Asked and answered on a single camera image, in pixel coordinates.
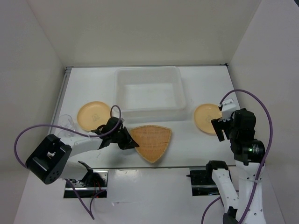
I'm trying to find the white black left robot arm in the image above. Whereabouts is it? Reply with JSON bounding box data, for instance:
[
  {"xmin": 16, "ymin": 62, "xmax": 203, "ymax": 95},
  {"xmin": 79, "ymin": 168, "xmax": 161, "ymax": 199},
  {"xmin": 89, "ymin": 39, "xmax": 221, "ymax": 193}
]
[{"xmin": 25, "ymin": 117, "xmax": 139, "ymax": 184}]

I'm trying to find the yellow bear plate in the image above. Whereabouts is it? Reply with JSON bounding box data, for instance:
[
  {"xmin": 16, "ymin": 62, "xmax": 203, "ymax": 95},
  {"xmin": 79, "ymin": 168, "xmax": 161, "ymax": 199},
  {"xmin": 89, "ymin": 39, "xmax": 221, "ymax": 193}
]
[
  {"xmin": 194, "ymin": 104, "xmax": 222, "ymax": 134},
  {"xmin": 77, "ymin": 101, "xmax": 111, "ymax": 132}
]

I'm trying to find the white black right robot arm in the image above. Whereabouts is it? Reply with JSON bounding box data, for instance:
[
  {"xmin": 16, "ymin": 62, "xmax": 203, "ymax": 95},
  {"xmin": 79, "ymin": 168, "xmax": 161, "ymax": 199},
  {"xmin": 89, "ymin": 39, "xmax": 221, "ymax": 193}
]
[{"xmin": 205, "ymin": 109, "xmax": 266, "ymax": 224}]

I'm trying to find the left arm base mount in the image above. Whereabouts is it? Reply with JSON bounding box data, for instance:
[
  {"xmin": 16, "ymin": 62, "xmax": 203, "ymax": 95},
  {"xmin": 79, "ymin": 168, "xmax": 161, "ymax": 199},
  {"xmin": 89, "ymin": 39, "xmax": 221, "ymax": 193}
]
[{"xmin": 63, "ymin": 169, "xmax": 108, "ymax": 199}]

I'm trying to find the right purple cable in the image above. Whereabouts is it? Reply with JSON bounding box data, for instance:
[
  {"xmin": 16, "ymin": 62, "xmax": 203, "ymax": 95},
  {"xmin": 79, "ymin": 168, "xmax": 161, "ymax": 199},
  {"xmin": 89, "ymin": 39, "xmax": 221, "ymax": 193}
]
[{"xmin": 201, "ymin": 90, "xmax": 274, "ymax": 224}]

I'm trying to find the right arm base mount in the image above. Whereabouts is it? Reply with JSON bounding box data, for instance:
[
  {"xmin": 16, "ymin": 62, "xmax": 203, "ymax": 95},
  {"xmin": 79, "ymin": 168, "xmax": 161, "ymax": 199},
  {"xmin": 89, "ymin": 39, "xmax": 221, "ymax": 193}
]
[{"xmin": 187, "ymin": 167, "xmax": 219, "ymax": 196}]

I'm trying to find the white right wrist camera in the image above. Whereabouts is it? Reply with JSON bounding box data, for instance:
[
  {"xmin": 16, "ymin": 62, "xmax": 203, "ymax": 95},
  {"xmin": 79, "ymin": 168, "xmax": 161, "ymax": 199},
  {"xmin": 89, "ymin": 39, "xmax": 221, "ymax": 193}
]
[{"xmin": 219, "ymin": 98, "xmax": 236, "ymax": 122}]

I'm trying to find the translucent white plastic bin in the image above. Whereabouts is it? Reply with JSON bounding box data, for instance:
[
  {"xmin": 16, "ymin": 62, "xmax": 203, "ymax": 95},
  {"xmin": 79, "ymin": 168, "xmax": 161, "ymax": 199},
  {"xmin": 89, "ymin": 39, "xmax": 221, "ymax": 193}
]
[{"xmin": 114, "ymin": 66, "xmax": 187, "ymax": 123}]

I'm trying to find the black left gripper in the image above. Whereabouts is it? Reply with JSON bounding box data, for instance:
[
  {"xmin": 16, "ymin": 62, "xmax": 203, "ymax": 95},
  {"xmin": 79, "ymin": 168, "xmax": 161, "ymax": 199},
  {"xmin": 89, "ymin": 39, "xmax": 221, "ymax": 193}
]
[{"xmin": 111, "ymin": 126, "xmax": 139, "ymax": 150}]

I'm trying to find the clear plastic cup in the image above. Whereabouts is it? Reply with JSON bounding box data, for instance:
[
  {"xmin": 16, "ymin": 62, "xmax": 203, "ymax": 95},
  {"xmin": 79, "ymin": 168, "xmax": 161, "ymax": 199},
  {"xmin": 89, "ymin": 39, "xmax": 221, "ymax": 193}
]
[{"xmin": 57, "ymin": 114, "xmax": 76, "ymax": 138}]

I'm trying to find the triangular woven bamboo basket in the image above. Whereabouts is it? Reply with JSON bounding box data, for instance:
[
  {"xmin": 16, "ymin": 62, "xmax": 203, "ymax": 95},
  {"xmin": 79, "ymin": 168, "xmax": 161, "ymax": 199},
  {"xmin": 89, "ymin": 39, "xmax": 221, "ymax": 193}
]
[{"xmin": 129, "ymin": 125, "xmax": 172, "ymax": 164}]

